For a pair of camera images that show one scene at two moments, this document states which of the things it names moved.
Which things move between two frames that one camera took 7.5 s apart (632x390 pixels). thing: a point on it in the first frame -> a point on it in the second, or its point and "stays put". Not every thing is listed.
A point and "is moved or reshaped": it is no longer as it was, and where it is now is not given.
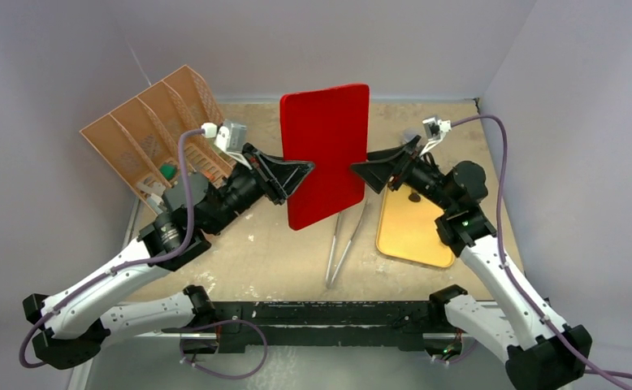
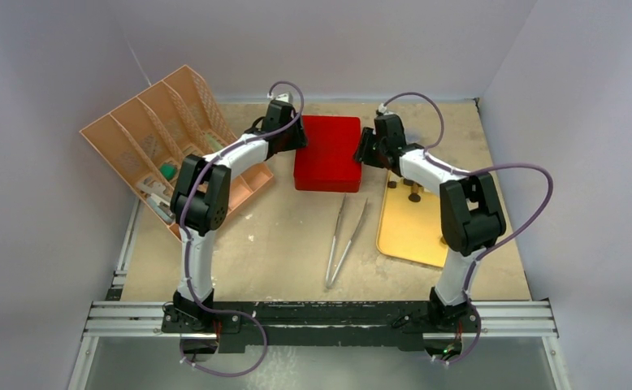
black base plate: x=404 y=324 stays put
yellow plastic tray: x=407 y=230 stays put
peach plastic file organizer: x=140 y=140 stays put
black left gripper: x=277 y=178 -> x=299 y=140
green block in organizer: x=169 y=171 stays put
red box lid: x=329 y=127 is moved or reshaped
